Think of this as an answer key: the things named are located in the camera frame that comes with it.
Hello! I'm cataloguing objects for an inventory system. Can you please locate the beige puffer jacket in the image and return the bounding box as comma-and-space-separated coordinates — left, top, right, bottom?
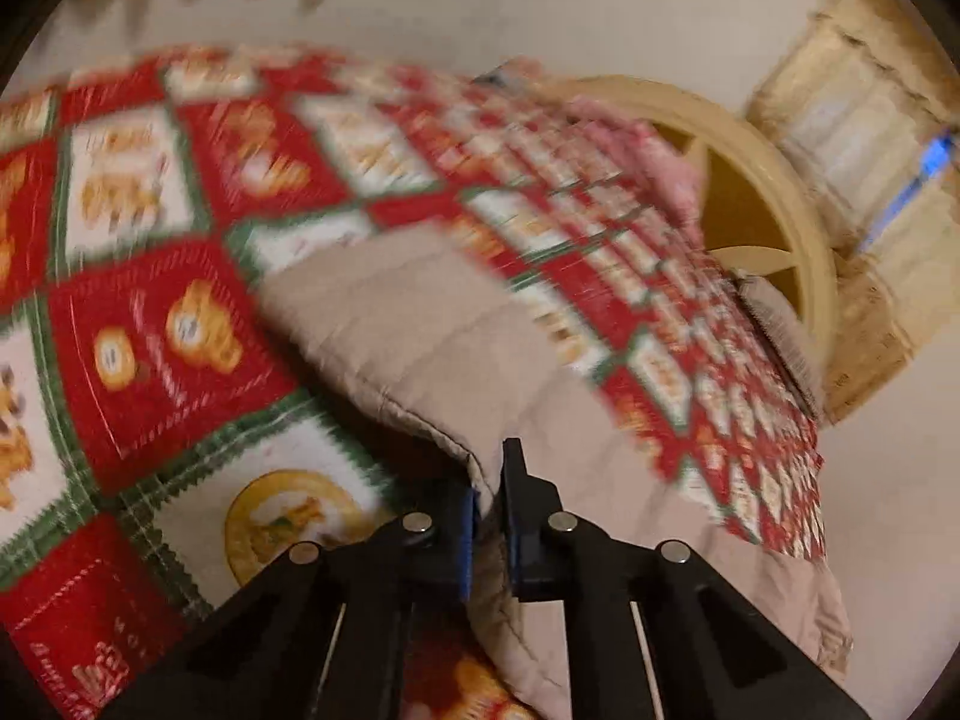
259, 225, 854, 720

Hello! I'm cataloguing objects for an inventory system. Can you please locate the red checked printed blanket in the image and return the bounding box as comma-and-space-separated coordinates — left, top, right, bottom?
0, 45, 826, 720

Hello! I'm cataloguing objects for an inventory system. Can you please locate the beige floral curtain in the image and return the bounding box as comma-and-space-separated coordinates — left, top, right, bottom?
746, 0, 960, 421

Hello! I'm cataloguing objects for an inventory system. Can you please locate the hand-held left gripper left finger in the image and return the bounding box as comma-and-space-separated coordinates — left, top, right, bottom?
97, 486, 481, 720

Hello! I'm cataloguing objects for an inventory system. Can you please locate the cream round bed headboard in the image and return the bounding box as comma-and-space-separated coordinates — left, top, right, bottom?
540, 75, 837, 421

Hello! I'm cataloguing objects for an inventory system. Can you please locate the window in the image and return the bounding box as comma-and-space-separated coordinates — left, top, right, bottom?
861, 129, 959, 250

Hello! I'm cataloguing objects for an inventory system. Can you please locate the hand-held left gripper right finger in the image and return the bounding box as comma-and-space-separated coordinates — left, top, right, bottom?
501, 438, 872, 720

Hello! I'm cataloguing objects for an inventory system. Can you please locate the striped pillow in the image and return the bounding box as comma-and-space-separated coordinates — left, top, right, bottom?
735, 274, 822, 413

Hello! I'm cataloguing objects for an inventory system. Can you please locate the pink quilted pillow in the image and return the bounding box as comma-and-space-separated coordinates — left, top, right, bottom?
480, 56, 710, 241

